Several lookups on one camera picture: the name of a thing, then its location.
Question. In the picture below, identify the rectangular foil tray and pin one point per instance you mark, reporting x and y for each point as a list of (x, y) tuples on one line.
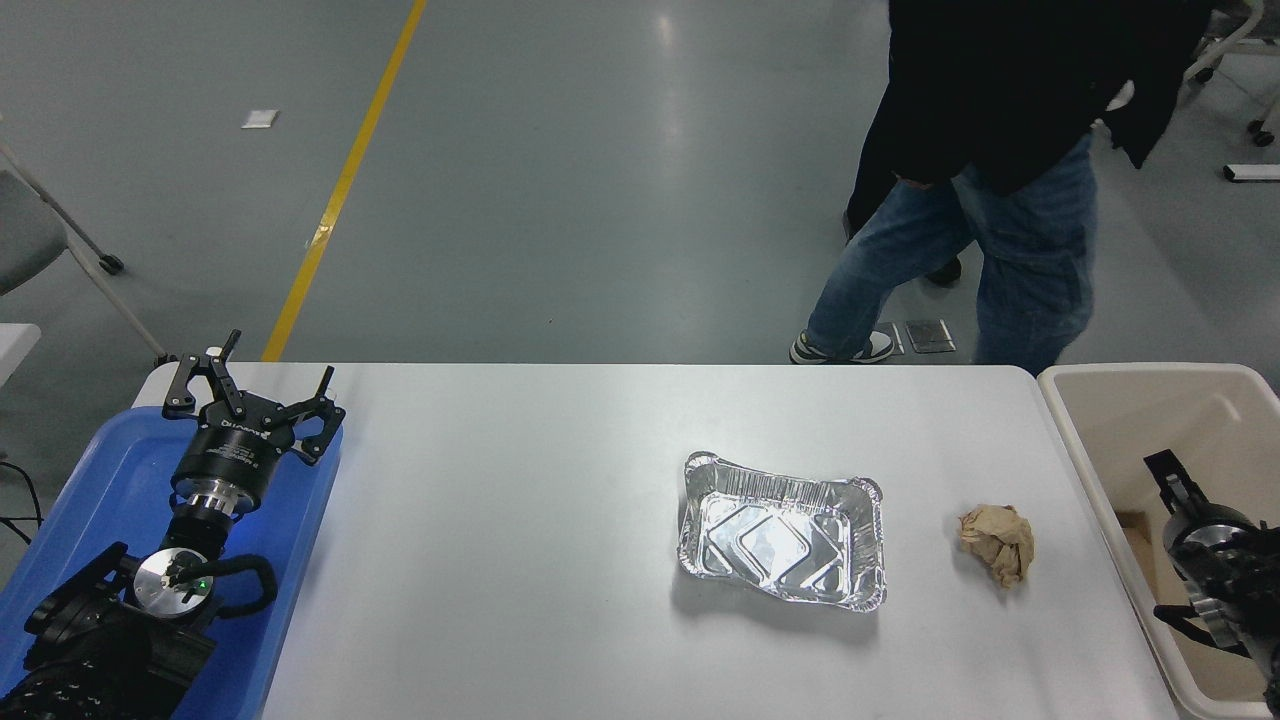
[(780, 540)]

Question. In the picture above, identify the blue plastic tray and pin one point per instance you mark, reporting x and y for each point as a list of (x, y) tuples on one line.
[(110, 470)]

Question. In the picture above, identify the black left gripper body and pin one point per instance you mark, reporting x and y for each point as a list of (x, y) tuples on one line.
[(232, 450)]

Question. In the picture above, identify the grey wheeled chair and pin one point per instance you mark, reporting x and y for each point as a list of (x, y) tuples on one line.
[(30, 230)]

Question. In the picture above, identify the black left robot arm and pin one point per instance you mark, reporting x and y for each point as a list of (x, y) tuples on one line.
[(100, 650)]

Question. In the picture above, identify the white frame office chair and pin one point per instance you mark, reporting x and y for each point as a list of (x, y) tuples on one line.
[(1235, 40)]

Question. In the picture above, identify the large pale plastic bin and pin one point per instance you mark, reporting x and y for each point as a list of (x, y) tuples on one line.
[(1120, 420)]

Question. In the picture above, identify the white flat bar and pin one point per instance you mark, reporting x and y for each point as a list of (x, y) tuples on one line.
[(1255, 173)]

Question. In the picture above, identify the crumpled tan paper ball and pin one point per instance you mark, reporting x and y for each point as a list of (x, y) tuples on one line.
[(1000, 542)]

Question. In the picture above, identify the person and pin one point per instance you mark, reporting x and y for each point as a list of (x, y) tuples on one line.
[(1000, 80)]

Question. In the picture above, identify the metal floor plate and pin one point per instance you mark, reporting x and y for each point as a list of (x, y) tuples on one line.
[(930, 336), (896, 342)]

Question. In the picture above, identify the white side table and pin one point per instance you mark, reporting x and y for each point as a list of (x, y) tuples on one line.
[(15, 350)]

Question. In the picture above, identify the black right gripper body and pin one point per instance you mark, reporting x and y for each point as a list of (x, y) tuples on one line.
[(1205, 520)]

